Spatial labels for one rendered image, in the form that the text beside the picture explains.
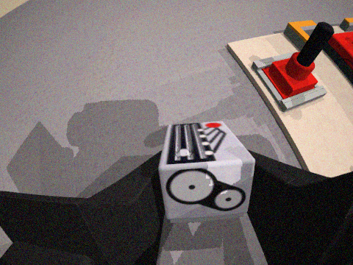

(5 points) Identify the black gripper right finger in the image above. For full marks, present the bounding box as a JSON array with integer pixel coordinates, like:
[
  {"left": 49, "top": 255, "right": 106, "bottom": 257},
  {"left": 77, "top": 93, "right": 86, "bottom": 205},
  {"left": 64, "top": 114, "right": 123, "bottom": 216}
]
[{"left": 247, "top": 150, "right": 353, "bottom": 265}]

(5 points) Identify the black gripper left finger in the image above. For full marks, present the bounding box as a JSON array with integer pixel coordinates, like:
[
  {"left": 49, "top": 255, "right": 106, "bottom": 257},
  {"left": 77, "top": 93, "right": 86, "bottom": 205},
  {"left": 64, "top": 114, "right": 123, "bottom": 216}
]
[{"left": 0, "top": 150, "right": 165, "bottom": 265}]

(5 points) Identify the red car body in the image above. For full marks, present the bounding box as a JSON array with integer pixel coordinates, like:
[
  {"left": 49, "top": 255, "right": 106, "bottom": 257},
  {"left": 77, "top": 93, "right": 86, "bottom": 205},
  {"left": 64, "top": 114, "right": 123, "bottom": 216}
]
[{"left": 323, "top": 32, "right": 353, "bottom": 85}]

